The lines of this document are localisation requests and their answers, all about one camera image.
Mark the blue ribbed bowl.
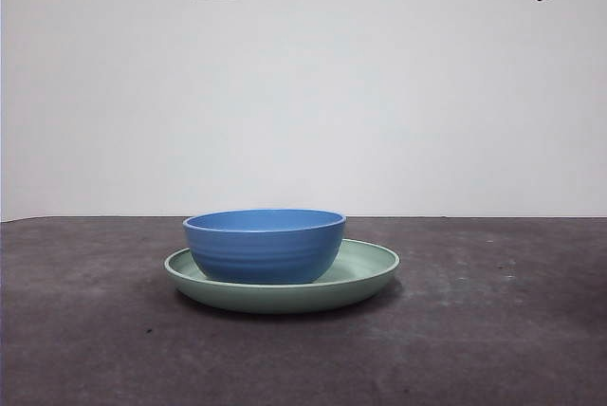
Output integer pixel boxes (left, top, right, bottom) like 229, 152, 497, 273
182, 208, 347, 285

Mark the green round plate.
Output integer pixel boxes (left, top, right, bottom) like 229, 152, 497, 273
164, 237, 401, 316

